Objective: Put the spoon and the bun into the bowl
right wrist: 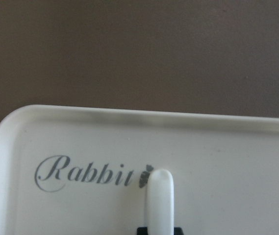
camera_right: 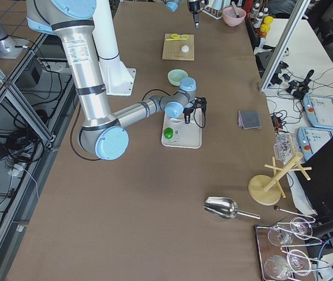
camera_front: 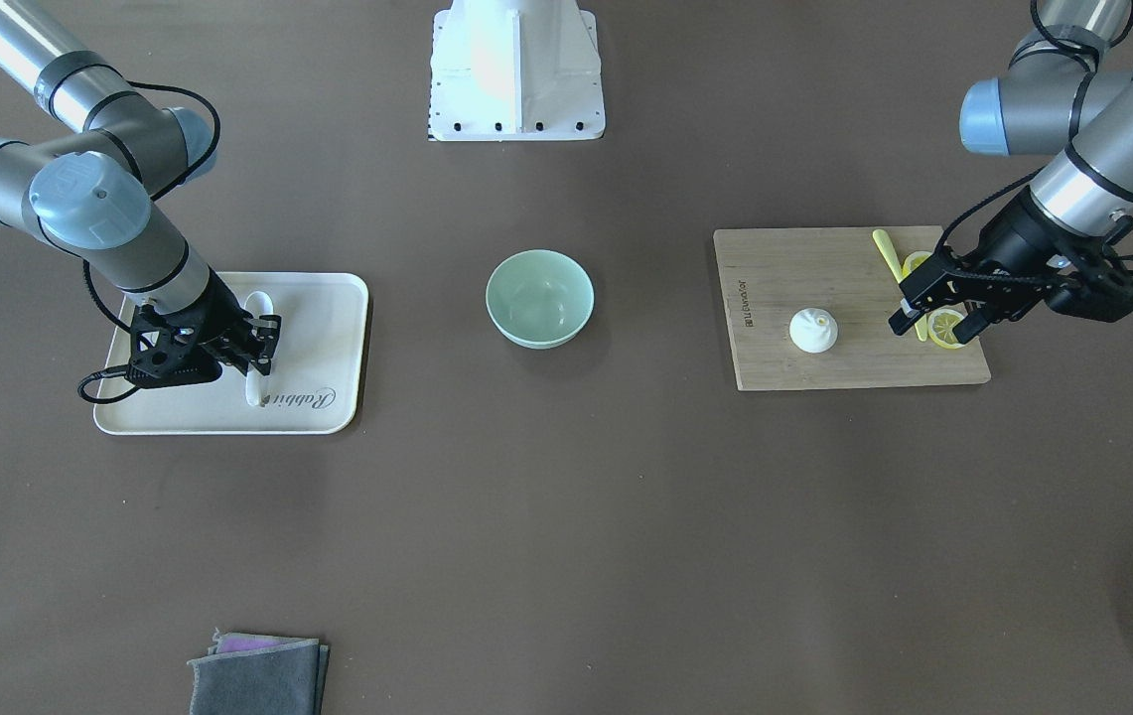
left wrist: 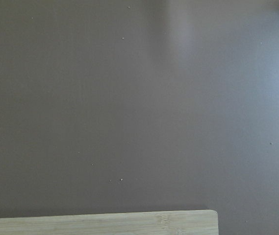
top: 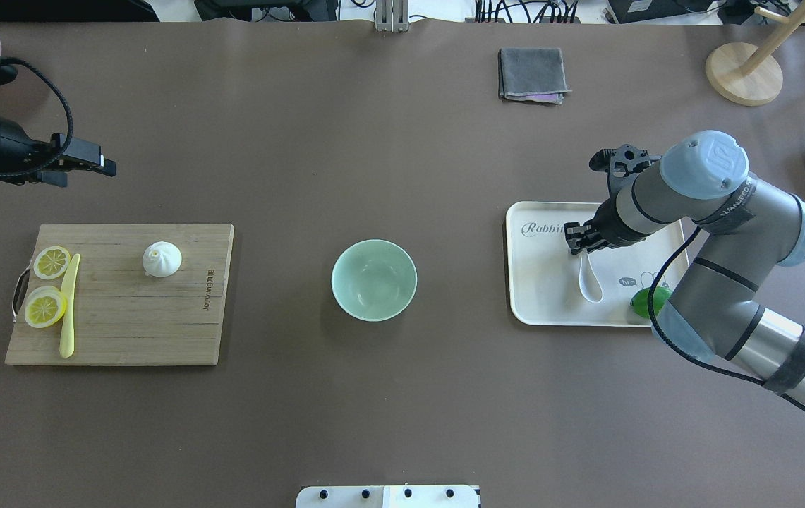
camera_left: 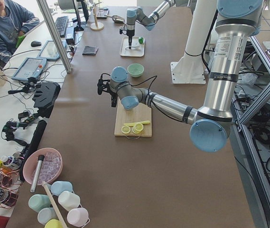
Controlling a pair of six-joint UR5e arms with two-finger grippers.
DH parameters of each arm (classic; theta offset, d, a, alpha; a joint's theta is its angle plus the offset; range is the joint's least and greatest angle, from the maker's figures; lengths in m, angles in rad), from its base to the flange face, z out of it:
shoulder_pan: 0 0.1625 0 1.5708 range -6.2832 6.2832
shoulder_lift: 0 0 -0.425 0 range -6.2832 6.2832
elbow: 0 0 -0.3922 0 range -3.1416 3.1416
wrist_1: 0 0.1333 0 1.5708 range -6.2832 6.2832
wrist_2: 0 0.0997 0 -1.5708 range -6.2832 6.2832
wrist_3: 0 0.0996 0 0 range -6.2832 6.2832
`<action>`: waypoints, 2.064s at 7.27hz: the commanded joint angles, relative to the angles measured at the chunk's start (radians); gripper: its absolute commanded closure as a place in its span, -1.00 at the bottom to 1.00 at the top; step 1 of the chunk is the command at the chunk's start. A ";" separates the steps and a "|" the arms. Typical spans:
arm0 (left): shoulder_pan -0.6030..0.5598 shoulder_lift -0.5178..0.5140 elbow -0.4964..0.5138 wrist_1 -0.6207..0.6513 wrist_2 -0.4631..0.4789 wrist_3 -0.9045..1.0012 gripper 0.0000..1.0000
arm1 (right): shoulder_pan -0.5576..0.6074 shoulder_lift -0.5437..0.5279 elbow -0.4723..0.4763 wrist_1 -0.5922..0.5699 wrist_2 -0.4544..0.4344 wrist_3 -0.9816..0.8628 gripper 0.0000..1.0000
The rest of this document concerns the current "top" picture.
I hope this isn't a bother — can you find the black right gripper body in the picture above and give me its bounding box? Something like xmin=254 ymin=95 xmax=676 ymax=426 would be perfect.
xmin=585 ymin=144 xmax=661 ymax=254

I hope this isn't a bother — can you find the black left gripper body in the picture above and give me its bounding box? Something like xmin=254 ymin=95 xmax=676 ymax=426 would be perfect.
xmin=34 ymin=134 xmax=104 ymax=188

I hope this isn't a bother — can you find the white ceramic spoon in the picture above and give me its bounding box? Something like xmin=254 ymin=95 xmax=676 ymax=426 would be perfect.
xmin=579 ymin=251 xmax=603 ymax=303

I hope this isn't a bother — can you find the white steamed bun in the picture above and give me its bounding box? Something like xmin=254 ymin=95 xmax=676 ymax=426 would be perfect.
xmin=141 ymin=241 xmax=183 ymax=279

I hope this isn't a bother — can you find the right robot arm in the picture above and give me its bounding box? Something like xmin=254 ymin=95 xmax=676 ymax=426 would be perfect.
xmin=564 ymin=130 xmax=805 ymax=412

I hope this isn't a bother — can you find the light green bowl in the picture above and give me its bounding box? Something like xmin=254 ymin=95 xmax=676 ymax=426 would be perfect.
xmin=330 ymin=238 xmax=418 ymax=322

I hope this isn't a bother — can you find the white serving tray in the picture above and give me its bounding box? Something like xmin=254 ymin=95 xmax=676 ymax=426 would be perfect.
xmin=505 ymin=200 xmax=685 ymax=327

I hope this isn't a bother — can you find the green lime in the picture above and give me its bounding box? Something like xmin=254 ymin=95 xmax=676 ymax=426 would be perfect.
xmin=630 ymin=286 xmax=672 ymax=320

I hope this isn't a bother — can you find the upper lemon slice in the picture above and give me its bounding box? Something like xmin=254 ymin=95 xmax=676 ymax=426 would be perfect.
xmin=32 ymin=246 xmax=72 ymax=280

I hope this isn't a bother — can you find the lemon slice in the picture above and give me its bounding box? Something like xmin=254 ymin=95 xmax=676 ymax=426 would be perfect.
xmin=23 ymin=286 xmax=68 ymax=329
xmin=32 ymin=246 xmax=72 ymax=280

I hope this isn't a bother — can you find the lower lemon slice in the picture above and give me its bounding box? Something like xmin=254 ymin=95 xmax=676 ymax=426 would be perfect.
xmin=23 ymin=286 xmax=68 ymax=329

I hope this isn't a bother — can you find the bamboo cutting board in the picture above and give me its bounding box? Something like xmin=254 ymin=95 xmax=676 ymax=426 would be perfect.
xmin=5 ymin=223 xmax=234 ymax=367

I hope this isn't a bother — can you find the grey folded cloth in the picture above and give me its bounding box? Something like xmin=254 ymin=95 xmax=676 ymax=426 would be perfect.
xmin=497 ymin=47 xmax=572 ymax=105

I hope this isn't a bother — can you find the yellow plastic knife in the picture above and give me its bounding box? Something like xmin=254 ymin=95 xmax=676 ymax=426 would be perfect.
xmin=59 ymin=253 xmax=82 ymax=359

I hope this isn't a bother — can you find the wooden mug tree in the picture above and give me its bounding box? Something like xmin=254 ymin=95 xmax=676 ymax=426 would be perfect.
xmin=705 ymin=1 xmax=805 ymax=107

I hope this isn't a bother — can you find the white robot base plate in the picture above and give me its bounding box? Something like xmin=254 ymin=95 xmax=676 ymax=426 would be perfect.
xmin=295 ymin=483 xmax=482 ymax=507

